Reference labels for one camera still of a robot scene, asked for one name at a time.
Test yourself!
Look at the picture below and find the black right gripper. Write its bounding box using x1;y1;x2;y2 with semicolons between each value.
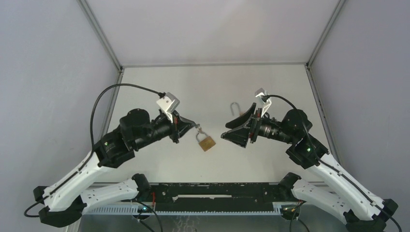
221;102;295;147

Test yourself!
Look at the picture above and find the long shackle brass padlock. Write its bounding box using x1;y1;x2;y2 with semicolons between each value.
230;102;244;116

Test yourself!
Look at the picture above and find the short shackle brass padlock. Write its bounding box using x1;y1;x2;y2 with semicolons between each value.
196;132;216;152

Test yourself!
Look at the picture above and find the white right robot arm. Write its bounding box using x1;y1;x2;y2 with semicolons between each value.
221;104;398;232

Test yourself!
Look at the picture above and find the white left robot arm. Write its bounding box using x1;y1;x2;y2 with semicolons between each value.
33;108;196;228

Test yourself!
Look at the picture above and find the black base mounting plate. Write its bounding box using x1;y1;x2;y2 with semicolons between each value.
142;182;300;213

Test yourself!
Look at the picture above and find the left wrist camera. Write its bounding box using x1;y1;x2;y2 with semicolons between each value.
156;92;180;123

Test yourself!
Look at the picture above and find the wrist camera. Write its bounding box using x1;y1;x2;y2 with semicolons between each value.
255;88;272;117
156;92;180;123

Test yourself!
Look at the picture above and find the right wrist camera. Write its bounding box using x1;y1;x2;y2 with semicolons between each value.
255;88;272;117

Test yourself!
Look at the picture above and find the black right camera cable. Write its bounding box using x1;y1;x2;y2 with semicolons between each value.
261;94;403;232

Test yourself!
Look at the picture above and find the black camera cable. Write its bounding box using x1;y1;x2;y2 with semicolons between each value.
24;83;165;218
261;94;403;232

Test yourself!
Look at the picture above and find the white slotted cable duct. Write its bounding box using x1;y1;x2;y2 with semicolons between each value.
84;204;282;216

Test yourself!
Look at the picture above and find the black left camera cable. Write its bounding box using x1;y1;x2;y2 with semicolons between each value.
24;83;165;218

